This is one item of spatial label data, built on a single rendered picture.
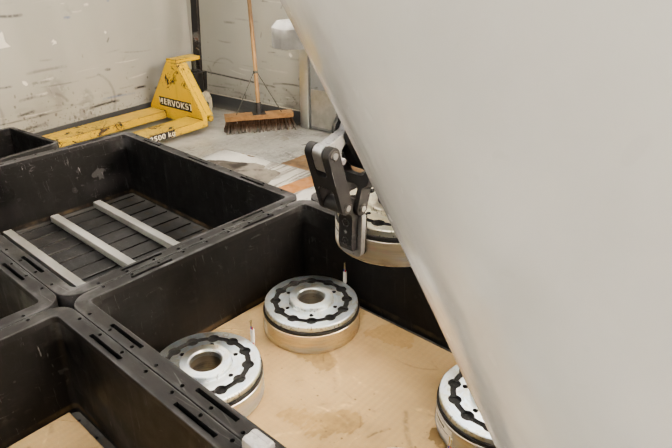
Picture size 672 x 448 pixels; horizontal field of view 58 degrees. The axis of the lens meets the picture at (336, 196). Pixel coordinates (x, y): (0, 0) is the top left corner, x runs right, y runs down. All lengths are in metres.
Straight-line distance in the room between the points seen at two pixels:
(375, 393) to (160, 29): 4.11
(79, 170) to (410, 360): 0.60
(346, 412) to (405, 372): 0.08
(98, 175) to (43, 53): 3.08
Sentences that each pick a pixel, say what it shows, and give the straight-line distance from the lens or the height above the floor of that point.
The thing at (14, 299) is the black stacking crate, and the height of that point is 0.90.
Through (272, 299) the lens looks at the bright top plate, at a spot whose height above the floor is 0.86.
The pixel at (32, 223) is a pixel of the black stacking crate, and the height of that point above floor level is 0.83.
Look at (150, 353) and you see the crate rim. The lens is 0.50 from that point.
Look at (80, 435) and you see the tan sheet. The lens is 0.60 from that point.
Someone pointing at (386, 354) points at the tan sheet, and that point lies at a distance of 0.64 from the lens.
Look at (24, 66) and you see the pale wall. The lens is 4.02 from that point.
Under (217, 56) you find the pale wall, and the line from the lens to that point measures 4.56.
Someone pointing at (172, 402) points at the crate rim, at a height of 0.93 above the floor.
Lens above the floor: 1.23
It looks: 24 degrees down
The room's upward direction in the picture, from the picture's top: straight up
